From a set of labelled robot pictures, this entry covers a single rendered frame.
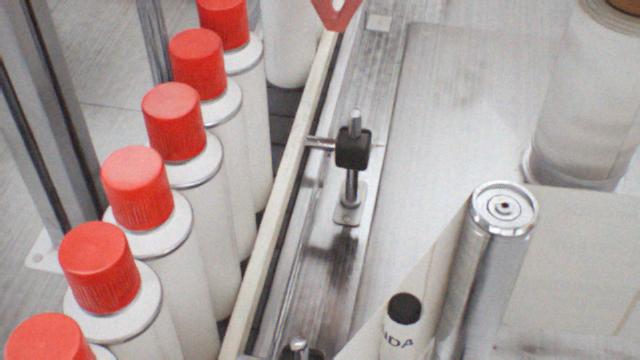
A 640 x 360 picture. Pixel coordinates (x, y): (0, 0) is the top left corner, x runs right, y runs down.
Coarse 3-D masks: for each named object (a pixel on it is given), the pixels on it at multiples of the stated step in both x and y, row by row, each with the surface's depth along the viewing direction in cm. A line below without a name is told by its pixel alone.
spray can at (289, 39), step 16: (272, 0) 64; (288, 0) 63; (304, 0) 64; (272, 16) 65; (288, 16) 65; (304, 16) 65; (272, 32) 66; (288, 32) 66; (304, 32) 66; (272, 48) 68; (288, 48) 67; (304, 48) 68; (272, 64) 69; (288, 64) 69; (304, 64) 69; (272, 80) 71; (288, 80) 70; (304, 80) 71
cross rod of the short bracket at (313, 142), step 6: (306, 138) 63; (312, 138) 63; (318, 138) 63; (324, 138) 63; (330, 138) 63; (306, 144) 63; (312, 144) 63; (318, 144) 63; (324, 144) 63; (330, 144) 62; (324, 150) 63; (330, 150) 63
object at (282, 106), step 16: (336, 48) 76; (272, 96) 71; (288, 96) 71; (320, 96) 71; (272, 112) 69; (288, 112) 69; (320, 112) 74; (272, 128) 68; (288, 128) 68; (272, 144) 67; (272, 160) 65; (304, 160) 65; (288, 208) 61; (256, 224) 60; (288, 224) 64; (272, 256) 58; (272, 272) 57; (256, 320) 54; (224, 336) 53
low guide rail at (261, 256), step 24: (336, 0) 76; (312, 72) 68; (312, 96) 66; (312, 120) 66; (288, 144) 62; (288, 168) 60; (288, 192) 59; (264, 216) 56; (264, 240) 55; (264, 264) 54; (240, 288) 52; (240, 312) 51; (240, 336) 49
